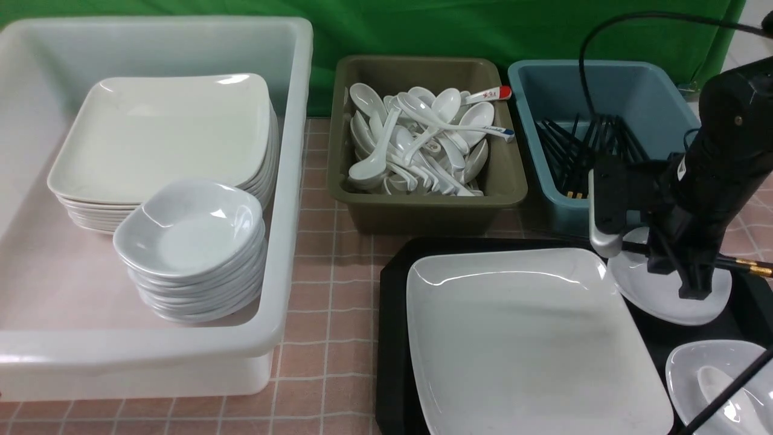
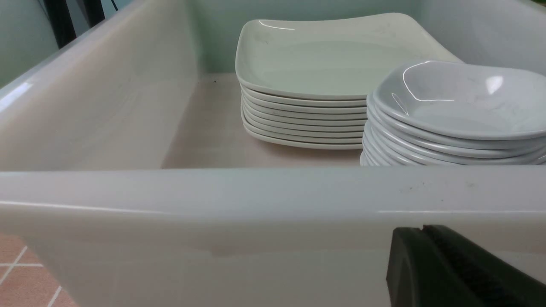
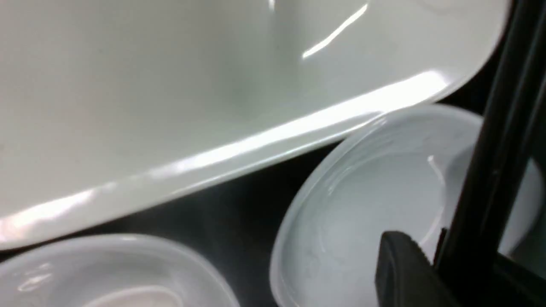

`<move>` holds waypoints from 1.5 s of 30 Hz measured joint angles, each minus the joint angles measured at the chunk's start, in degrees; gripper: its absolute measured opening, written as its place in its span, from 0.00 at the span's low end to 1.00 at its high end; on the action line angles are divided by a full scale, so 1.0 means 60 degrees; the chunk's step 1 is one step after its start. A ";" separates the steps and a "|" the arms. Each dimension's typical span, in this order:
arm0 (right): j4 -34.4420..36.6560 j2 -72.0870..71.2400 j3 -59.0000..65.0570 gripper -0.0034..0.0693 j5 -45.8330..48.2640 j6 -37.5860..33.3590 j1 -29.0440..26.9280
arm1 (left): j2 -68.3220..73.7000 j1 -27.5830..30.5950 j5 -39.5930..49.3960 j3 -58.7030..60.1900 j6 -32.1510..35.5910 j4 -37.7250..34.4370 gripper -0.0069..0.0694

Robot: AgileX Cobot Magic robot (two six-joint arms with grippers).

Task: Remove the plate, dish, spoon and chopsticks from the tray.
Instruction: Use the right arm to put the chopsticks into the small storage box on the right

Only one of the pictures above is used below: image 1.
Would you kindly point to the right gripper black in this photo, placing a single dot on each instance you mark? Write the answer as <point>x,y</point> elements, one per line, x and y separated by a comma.
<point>687,202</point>

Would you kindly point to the white bowl tray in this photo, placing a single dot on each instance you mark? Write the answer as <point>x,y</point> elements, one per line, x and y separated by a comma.
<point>658,295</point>
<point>731,357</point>

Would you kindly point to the large white square plate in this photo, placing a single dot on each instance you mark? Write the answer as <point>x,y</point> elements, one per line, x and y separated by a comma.
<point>529,342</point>

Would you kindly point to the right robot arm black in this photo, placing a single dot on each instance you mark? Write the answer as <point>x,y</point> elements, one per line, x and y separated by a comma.
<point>735,108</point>

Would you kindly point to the top stacked square plate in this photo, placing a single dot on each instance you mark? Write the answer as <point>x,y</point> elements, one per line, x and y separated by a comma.
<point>134,135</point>

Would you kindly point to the black serving tray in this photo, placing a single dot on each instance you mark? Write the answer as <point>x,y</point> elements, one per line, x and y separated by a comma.
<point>747,317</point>

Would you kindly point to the pile of black chopsticks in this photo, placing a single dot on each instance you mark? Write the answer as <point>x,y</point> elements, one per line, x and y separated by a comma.
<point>571,150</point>

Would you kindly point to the blue chopstick bin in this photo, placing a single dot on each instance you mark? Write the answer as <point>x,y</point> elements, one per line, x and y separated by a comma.
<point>641,93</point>

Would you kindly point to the red tipped white spoon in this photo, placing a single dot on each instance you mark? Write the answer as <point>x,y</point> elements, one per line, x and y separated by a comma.
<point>498,93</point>

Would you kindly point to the olive green spoon bin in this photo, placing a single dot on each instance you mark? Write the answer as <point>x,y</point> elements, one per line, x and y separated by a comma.
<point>502,178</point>

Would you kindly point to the green backdrop cloth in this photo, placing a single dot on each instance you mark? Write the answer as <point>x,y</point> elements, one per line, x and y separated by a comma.
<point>500,31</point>

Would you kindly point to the pile of white spoons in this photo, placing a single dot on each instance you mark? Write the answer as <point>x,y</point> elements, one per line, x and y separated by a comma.
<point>422,160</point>

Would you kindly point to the pink checked tablecloth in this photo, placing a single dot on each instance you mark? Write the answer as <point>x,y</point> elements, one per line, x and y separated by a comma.
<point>322,372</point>

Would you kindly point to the stack of white bowls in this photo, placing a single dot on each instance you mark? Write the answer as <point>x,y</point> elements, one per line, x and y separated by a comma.
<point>218,294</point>

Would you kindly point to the top stacked white bowl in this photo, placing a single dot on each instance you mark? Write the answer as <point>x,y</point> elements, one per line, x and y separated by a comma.
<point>188,228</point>

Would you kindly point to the large white plastic tub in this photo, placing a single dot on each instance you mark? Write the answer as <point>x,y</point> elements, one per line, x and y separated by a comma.
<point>73,324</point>

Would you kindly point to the stack of square plates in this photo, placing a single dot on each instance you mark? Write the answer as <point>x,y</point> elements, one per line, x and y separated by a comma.
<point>105,218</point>

